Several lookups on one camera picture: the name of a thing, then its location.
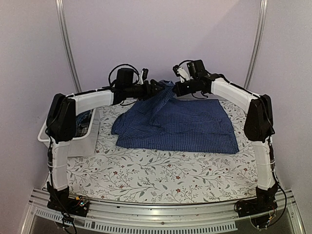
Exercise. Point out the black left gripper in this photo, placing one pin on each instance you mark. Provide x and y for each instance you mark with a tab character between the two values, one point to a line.
152	91

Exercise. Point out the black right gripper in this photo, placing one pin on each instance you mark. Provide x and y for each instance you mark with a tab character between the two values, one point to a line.
180	92

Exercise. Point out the blue plaid button shirt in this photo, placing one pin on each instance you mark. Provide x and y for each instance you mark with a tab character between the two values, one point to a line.
166	123

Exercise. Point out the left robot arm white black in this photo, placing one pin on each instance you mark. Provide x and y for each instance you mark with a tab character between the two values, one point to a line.
61	109

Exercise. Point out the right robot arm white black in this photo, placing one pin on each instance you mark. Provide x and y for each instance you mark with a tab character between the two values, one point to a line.
258	129

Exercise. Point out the white plastic laundry bin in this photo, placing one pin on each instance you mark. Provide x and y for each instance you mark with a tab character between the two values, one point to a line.
80	143

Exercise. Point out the teal blue garment in bin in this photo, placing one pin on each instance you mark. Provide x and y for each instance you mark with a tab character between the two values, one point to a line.
83	118

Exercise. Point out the black white plaid garment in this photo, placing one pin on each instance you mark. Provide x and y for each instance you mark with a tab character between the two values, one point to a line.
82	130

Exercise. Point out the floral patterned table cloth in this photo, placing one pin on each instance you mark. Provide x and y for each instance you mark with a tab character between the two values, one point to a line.
153	176

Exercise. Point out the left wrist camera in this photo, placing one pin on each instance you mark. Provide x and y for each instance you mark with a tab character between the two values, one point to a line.
127	76

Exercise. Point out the right aluminium frame post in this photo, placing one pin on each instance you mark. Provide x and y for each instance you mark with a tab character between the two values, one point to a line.
257	42

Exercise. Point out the aluminium frame post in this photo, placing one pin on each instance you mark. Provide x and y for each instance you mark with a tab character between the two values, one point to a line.
67	45
257	42

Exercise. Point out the left aluminium frame post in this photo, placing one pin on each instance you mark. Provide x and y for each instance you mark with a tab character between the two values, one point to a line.
67	45

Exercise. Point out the aluminium front rail base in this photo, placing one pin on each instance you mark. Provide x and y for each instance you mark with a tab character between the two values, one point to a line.
114	217

